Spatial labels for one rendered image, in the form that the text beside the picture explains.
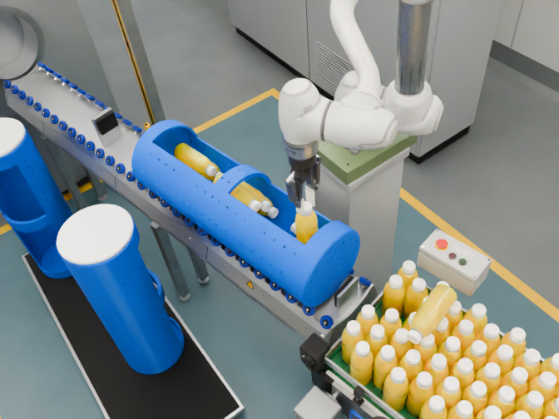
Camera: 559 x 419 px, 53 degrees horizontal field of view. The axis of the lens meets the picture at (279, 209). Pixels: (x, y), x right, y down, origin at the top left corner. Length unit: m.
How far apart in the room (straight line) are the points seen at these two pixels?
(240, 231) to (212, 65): 2.98
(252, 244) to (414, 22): 0.83
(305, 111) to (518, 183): 2.49
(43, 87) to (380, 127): 2.16
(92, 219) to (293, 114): 1.06
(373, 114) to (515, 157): 2.58
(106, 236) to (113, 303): 0.29
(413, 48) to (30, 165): 1.73
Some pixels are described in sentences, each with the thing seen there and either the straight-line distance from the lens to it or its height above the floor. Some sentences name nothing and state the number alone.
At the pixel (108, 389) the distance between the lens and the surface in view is 2.81.
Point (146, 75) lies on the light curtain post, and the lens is 2.79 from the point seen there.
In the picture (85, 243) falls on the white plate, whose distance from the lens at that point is 2.11.
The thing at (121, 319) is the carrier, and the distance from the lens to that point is 2.34.
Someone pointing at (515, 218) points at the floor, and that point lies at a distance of 3.49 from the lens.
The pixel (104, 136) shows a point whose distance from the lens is 2.60.
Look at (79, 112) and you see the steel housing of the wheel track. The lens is 2.88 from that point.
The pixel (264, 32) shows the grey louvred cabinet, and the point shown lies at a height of 0.24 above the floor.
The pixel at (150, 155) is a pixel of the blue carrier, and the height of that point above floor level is 1.20.
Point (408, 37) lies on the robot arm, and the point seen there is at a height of 1.59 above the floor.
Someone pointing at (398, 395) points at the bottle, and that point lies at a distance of 1.67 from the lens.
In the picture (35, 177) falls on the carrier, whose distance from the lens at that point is 2.77.
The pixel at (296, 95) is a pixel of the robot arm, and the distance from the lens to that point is 1.33.
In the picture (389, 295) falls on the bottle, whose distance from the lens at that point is 1.80.
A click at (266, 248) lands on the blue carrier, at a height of 1.18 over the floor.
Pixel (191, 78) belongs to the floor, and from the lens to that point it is 4.55.
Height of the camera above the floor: 2.56
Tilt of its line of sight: 49 degrees down
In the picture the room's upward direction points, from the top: 7 degrees counter-clockwise
